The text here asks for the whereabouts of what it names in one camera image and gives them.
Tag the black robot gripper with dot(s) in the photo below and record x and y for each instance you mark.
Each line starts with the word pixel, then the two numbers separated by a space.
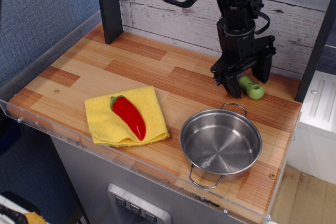
pixel 242 51

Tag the green handled grey spatula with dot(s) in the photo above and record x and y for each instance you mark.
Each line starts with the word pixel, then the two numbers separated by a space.
pixel 254 91

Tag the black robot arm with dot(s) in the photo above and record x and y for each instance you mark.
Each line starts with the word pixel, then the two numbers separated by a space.
pixel 239 14

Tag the stainless steel pot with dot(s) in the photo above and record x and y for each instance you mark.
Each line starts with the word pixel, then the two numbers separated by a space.
pixel 220 145

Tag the white side appliance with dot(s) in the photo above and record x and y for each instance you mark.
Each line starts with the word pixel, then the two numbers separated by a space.
pixel 312 149

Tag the red toy chili pepper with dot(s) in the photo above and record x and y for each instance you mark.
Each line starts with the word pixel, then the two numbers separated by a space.
pixel 126 110

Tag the yellow folded cloth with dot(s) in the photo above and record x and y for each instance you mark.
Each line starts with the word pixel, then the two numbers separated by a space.
pixel 106 128

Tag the grey cabinet with buttons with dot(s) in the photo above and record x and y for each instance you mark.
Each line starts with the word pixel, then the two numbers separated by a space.
pixel 111 193

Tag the clear acrylic table guard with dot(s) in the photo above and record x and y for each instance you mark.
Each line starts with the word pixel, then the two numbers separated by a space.
pixel 183 85

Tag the yellow object bottom left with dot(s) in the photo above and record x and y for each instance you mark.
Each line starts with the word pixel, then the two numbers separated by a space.
pixel 34 218

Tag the dark grey right post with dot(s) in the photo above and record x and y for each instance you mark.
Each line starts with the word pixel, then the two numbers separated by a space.
pixel 316 52

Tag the dark grey post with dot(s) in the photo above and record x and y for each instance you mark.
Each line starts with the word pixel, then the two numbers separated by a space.
pixel 111 19
pixel 316 52

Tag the dark grey left post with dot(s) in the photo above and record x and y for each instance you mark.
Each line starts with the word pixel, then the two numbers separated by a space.
pixel 111 19

